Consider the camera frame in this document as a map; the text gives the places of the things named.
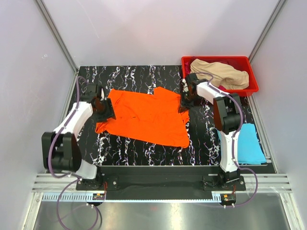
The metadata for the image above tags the orange t shirt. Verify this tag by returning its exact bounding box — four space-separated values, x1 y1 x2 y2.
95 87 189 148

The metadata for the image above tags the beige t shirt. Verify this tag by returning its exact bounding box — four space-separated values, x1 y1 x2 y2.
189 58 250 91

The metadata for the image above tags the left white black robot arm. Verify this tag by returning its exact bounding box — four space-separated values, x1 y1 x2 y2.
41 84 116 190

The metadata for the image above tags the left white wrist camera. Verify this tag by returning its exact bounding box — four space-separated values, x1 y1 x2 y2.
100 87 105 101

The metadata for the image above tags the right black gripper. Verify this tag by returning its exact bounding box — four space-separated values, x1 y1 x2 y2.
178 91 198 114

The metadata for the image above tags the aluminium frame rail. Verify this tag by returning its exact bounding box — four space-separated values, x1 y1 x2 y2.
32 173 292 193

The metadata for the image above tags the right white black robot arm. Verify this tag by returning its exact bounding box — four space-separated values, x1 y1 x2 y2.
178 73 243 190

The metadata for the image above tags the red plastic bin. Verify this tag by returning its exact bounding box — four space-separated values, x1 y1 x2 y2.
181 56 259 97

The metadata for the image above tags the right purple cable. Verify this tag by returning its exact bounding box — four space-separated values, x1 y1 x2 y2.
195 71 260 208

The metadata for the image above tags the folded light blue t shirt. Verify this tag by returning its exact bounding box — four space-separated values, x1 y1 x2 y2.
217 123 267 165

